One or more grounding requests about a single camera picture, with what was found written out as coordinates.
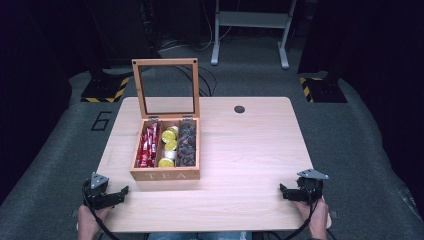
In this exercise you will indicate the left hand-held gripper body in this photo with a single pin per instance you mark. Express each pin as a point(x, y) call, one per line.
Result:
point(97, 186)

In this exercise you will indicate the wooden tea box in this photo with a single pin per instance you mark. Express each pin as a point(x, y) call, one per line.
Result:
point(165, 174)

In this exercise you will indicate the pile of red sachets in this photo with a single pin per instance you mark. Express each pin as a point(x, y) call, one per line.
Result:
point(146, 148)

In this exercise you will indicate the yellow lid capsule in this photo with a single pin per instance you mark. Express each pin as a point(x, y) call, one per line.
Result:
point(166, 162)
point(168, 136)
point(171, 145)

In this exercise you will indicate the white capsule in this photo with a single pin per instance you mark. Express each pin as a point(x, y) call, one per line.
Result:
point(174, 128)
point(170, 154)

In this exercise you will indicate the person's blue jeans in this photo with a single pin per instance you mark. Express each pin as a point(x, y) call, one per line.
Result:
point(200, 236)

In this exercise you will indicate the person's right hand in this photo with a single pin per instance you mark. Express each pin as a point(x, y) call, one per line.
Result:
point(315, 215)

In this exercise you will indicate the pile of dark packets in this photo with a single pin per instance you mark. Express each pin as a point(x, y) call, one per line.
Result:
point(186, 145)

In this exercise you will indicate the white metal stand frame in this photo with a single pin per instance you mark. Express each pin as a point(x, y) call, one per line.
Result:
point(253, 19)

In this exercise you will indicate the black striped stand base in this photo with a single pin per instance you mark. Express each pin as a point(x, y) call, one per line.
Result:
point(105, 89)
point(325, 90)

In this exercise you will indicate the person's left hand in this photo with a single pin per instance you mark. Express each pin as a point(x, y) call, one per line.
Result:
point(90, 218)

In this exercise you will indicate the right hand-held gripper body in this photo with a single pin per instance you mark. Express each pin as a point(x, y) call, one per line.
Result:
point(310, 186)

